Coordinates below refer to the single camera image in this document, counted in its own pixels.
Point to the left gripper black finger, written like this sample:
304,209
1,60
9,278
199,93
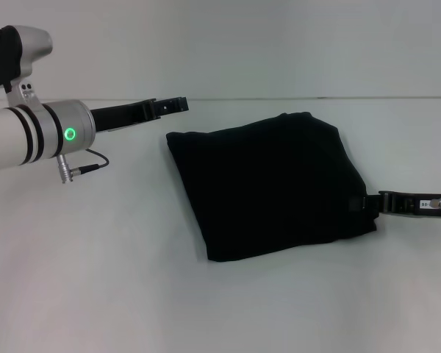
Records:
172,106

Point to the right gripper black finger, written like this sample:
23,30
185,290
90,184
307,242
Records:
375,202

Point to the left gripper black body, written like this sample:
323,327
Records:
121,115

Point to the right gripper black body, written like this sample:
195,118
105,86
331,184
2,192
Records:
422,204

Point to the black shirt with white print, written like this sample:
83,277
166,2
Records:
272,184

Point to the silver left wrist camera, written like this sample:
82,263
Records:
11,59

